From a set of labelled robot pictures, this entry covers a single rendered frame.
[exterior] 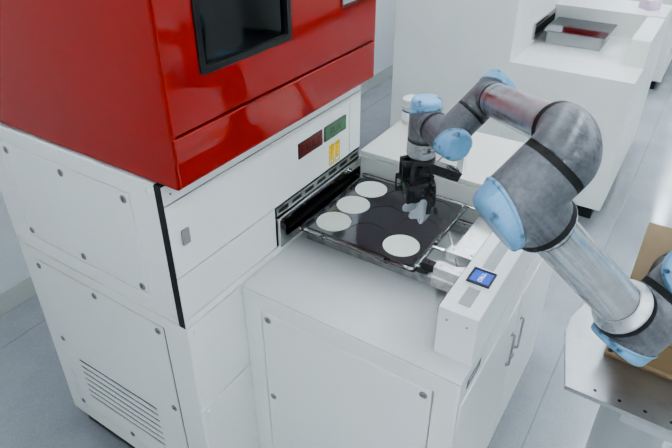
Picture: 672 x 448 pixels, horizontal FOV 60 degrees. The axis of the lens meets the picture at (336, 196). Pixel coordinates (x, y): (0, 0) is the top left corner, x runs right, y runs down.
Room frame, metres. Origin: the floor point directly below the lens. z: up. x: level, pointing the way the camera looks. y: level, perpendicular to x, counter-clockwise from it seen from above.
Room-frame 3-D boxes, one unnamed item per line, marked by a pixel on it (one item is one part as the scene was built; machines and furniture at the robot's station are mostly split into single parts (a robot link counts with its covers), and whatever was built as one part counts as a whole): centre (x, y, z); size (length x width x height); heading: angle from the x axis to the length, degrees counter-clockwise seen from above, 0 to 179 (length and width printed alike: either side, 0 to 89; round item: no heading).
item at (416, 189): (1.29, -0.20, 1.11); 0.09 x 0.08 x 0.12; 111
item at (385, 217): (1.43, -0.14, 0.90); 0.34 x 0.34 x 0.01; 57
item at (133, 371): (1.58, 0.44, 0.41); 0.82 x 0.71 x 0.82; 147
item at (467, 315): (1.18, -0.41, 0.89); 0.55 x 0.09 x 0.14; 147
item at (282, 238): (1.53, 0.04, 0.89); 0.44 x 0.02 x 0.10; 147
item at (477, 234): (1.30, -0.38, 0.87); 0.36 x 0.08 x 0.03; 147
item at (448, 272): (1.17, -0.29, 0.89); 0.08 x 0.03 x 0.03; 57
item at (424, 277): (1.30, -0.13, 0.84); 0.50 x 0.02 x 0.03; 57
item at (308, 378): (1.44, -0.27, 0.41); 0.97 x 0.64 x 0.82; 147
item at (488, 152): (1.71, -0.43, 0.89); 0.62 x 0.35 x 0.14; 57
